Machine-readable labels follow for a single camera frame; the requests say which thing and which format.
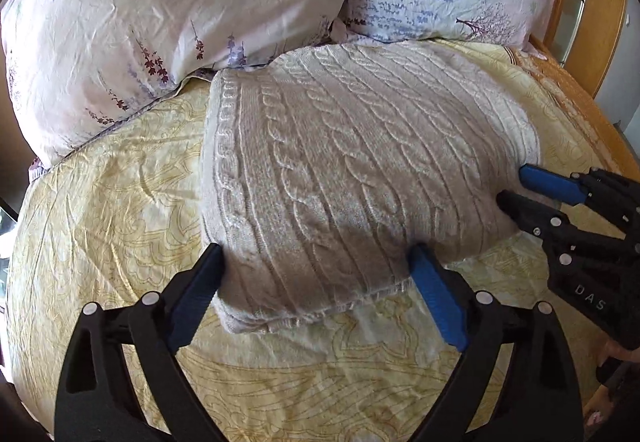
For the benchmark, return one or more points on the pink floral pillow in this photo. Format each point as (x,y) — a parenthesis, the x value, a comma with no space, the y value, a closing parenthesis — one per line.
(150,22)

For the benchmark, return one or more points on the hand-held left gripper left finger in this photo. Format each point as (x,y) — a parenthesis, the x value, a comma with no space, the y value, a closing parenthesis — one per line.
(192,302)

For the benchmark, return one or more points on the person's right hand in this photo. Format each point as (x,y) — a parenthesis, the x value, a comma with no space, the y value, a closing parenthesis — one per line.
(617,351)

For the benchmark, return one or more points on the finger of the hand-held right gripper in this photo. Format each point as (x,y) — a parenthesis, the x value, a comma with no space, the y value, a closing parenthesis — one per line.
(550,182)
(530,214)

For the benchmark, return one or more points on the wooden bed headboard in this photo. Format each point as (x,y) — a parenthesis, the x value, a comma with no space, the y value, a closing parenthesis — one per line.
(607,22)

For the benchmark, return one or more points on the person's right forearm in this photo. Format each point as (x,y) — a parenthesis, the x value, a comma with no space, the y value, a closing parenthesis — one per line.
(622,392)

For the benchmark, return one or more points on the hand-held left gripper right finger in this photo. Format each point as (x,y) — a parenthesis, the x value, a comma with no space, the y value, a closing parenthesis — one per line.
(440,297)

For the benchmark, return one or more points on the yellow patterned bed sheet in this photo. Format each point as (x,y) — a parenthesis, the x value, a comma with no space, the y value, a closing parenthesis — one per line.
(125,197)

